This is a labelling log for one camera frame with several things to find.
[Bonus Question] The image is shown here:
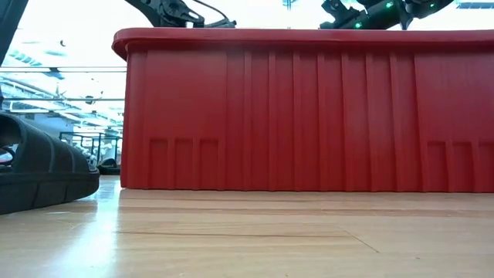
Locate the black robot cell frame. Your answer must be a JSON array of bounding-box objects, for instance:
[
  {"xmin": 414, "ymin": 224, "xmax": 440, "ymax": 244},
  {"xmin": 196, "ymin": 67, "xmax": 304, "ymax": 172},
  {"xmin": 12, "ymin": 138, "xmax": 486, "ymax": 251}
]
[{"xmin": 58, "ymin": 131, "xmax": 124, "ymax": 168}]

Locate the ceiling vent grille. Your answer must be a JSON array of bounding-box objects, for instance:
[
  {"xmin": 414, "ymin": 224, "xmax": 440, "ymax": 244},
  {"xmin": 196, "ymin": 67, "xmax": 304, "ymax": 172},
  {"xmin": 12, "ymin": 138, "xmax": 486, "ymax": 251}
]
[{"xmin": 457, "ymin": 2, "xmax": 494, "ymax": 10}]

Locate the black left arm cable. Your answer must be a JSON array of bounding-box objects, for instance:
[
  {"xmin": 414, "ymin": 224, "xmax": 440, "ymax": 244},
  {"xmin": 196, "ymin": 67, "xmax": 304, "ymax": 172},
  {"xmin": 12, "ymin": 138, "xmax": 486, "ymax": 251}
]
[{"xmin": 192, "ymin": 0, "xmax": 237, "ymax": 29}]

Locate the large red plastic bin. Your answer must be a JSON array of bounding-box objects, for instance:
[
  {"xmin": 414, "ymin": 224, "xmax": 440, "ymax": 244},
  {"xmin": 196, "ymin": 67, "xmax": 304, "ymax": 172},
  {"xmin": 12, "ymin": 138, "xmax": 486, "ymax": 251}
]
[{"xmin": 111, "ymin": 26, "xmax": 494, "ymax": 194}]

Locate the black foam slide sandal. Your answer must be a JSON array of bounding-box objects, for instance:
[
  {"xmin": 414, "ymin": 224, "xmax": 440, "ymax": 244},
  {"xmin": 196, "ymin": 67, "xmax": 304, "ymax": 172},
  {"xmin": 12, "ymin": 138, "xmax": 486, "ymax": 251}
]
[{"xmin": 0, "ymin": 110, "xmax": 100, "ymax": 216}]

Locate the grey ceiling rail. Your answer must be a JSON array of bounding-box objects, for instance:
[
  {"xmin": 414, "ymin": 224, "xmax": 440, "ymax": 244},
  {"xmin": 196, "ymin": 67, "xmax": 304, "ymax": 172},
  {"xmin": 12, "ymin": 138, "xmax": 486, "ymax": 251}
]
[{"xmin": 0, "ymin": 97, "xmax": 125, "ymax": 103}]

